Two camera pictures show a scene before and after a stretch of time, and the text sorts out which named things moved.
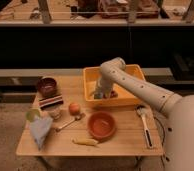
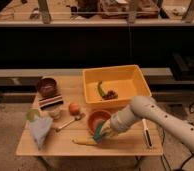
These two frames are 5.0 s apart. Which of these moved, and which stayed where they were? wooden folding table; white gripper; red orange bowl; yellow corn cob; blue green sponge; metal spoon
Moved: blue green sponge; white gripper
Stayed: red orange bowl; wooden folding table; metal spoon; yellow corn cob
